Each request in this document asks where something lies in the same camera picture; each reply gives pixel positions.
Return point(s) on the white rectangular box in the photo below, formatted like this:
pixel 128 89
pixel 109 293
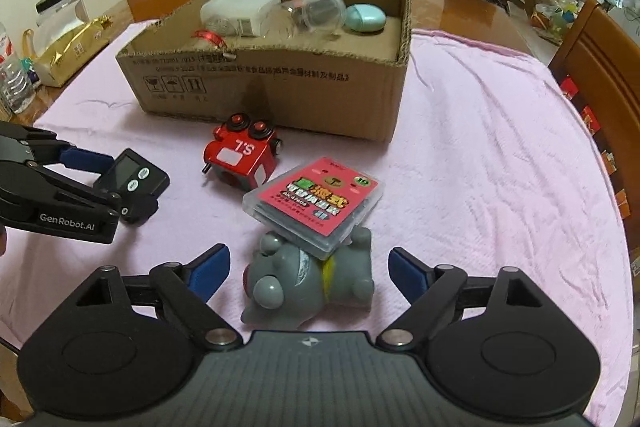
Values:
pixel 237 18

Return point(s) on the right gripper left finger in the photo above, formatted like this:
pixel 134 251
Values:
pixel 183 292

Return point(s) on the wooden chair right side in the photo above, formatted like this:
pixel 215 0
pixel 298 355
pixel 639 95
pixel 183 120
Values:
pixel 597 67

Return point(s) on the gold foil bag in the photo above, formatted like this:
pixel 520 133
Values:
pixel 65 57

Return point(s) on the clear bottle red band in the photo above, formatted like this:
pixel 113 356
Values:
pixel 205 40

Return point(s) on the clear round plastic jar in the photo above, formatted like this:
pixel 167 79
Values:
pixel 298 17

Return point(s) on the pink tablecloth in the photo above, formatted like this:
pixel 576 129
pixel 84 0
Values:
pixel 489 166

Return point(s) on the cardboard box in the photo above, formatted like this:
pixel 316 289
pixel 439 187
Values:
pixel 332 81

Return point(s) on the black digital timer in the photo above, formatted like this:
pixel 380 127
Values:
pixel 137 182

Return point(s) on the clear jar black lid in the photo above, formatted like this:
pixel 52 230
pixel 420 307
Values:
pixel 56 18

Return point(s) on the grey cartoon figurine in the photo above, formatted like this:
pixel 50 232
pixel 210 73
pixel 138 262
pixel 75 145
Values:
pixel 286 287

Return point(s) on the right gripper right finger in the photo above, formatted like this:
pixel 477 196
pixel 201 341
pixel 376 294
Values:
pixel 432 294

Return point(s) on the pink card case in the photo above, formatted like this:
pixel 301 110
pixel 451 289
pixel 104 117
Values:
pixel 315 206

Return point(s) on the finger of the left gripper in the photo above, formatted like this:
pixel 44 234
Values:
pixel 22 177
pixel 22 144

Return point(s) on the red toy train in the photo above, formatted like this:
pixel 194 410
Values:
pixel 244 152

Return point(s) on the teal egg-shaped case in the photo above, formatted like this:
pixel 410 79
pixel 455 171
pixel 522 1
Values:
pixel 365 18

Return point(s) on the plastic water bottle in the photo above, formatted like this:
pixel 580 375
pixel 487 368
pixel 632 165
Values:
pixel 16 87

